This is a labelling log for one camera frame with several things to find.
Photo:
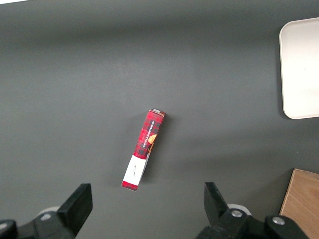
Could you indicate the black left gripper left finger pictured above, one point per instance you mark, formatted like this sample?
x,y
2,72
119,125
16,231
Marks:
x,y
74,211

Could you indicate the wooden drawer cabinet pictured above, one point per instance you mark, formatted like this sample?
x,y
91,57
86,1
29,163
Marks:
x,y
302,206

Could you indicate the beige rectangular tray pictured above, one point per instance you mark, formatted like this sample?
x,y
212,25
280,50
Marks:
x,y
301,69

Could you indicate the red plaid cookie box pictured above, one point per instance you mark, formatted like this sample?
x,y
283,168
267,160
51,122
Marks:
x,y
147,144

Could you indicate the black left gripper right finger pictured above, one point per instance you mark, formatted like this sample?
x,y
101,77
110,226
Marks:
x,y
219,214

